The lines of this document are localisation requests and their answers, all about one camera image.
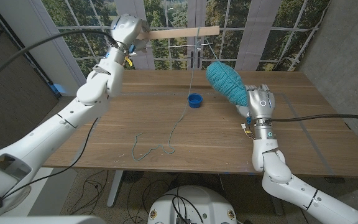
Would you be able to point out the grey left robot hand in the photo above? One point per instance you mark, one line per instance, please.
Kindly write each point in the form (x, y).
(126, 29)

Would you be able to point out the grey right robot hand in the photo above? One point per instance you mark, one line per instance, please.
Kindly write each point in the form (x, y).
(261, 102)

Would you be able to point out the teal yarn skein with strand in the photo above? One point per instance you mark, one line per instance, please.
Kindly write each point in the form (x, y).
(225, 82)

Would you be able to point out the wooden rod with metal clips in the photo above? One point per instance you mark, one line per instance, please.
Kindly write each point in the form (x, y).
(179, 32)

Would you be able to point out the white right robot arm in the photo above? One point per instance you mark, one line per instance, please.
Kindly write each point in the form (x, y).
(278, 174)

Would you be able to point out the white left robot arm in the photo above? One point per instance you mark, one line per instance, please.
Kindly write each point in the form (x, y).
(51, 133)

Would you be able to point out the blue plastic cup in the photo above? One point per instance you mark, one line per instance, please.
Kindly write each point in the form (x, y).
(194, 99)

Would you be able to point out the printed window forest backdrop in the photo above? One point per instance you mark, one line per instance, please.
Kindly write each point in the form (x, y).
(259, 31)

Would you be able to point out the grey table leg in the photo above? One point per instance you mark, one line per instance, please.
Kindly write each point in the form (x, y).
(277, 208)

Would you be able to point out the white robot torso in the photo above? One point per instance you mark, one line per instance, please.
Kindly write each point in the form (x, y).
(194, 205)

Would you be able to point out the white table leg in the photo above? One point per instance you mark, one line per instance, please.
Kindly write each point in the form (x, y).
(115, 186)

